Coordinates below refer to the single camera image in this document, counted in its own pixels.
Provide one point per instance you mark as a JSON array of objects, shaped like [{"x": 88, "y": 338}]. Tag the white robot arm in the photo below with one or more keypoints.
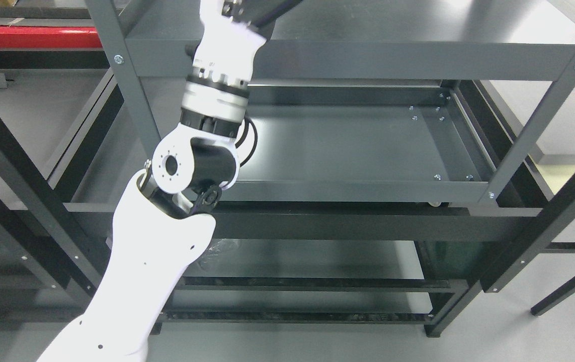
[{"x": 162, "y": 223}]

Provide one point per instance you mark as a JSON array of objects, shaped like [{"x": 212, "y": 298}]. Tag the grey metal shelf unit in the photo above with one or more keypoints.
[{"x": 387, "y": 165}]

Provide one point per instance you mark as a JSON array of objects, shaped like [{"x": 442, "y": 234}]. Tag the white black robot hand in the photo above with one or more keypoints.
[{"x": 233, "y": 33}]

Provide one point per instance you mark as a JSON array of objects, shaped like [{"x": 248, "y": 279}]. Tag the red bar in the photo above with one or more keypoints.
[{"x": 12, "y": 37}]

